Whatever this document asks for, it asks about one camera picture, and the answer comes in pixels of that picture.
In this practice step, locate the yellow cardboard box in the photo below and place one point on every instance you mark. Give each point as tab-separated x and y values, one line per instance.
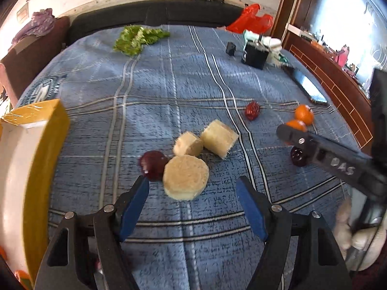
18	172

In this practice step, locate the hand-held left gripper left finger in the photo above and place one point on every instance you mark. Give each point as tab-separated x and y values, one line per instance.
136	206

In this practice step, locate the small wall plaque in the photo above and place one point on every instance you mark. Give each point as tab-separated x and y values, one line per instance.
22	12

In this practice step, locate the small pale cylinder chunk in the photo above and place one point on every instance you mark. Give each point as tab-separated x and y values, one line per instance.
187	145

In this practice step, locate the red plastic bag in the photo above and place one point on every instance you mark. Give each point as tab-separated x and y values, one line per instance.
251	19

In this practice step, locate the blue plaid blanket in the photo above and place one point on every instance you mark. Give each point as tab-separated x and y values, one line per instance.
181	96

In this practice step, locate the large pale cylinder chunk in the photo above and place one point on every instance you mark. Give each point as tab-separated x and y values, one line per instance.
186	177

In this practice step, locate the brown armchair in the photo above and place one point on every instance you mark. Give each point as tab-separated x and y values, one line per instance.
33	57

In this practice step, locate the large black box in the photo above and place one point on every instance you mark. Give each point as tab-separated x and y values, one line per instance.
255	56

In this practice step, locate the small black box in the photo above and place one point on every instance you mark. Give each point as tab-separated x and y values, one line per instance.
230	48

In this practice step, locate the pink container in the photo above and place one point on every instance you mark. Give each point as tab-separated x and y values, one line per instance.
341	56

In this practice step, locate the white and green bundle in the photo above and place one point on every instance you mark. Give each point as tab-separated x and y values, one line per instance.
273	41

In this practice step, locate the black sofa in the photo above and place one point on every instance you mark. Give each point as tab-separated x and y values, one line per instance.
121	13

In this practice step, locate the bright red fruit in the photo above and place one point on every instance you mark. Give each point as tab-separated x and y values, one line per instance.
252	111

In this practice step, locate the purple cloth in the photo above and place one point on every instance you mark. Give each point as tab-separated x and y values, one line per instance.
34	25

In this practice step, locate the dark red plum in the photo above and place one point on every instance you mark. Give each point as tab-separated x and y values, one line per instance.
152	163
297	159

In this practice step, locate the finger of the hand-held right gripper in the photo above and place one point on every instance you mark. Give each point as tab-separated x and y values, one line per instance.
326	154

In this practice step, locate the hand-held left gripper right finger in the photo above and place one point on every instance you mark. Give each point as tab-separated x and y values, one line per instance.
251	209

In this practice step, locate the person's right hand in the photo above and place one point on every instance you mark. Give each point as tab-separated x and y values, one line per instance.
343	226

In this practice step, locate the bright window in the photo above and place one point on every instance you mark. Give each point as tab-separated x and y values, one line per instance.
347	6

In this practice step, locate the dark smartphone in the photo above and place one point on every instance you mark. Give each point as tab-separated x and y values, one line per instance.
305	84

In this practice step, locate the green lettuce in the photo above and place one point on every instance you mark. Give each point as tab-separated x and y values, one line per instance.
137	37

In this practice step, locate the brown wooden frame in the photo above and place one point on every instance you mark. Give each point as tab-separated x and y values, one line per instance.
294	0

